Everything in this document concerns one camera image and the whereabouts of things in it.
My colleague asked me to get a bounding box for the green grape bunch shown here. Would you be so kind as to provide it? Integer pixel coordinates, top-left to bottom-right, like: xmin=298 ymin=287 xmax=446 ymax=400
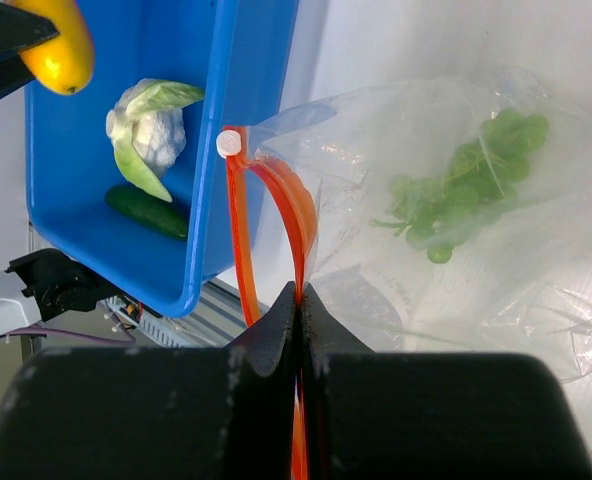
xmin=371 ymin=108 xmax=550 ymax=264

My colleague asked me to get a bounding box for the yellow orange mango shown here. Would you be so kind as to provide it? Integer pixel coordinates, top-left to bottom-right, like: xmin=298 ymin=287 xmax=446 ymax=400
xmin=8 ymin=0 xmax=95 ymax=96

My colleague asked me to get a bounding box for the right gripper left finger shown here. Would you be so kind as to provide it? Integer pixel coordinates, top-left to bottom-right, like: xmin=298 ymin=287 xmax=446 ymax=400
xmin=0 ymin=284 xmax=296 ymax=479

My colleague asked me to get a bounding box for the aluminium front rail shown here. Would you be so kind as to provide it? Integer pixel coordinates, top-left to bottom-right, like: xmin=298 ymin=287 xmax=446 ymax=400
xmin=173 ymin=279 xmax=246 ymax=347

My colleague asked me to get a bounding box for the blue plastic bin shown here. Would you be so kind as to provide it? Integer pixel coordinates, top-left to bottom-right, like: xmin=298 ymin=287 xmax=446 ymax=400
xmin=25 ymin=1 xmax=298 ymax=317

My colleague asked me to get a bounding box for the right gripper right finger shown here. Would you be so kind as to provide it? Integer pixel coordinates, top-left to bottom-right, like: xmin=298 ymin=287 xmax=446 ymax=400
xmin=299 ymin=289 xmax=592 ymax=479

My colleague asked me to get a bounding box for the clear zip bag orange zipper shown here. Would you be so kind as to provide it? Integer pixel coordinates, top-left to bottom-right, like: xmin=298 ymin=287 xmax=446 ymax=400
xmin=215 ymin=67 xmax=592 ymax=480

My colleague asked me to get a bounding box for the white slotted cable duct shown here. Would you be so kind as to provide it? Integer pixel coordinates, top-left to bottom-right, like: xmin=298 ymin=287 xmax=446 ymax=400
xmin=100 ymin=296 xmax=216 ymax=348

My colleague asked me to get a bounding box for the dark green cucumber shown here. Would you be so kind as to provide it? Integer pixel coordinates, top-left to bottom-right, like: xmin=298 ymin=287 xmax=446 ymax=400
xmin=104 ymin=185 xmax=189 ymax=240

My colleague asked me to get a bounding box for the white cauliflower with leaves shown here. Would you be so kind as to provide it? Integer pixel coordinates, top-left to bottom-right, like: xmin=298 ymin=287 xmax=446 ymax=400
xmin=105 ymin=78 xmax=205 ymax=202

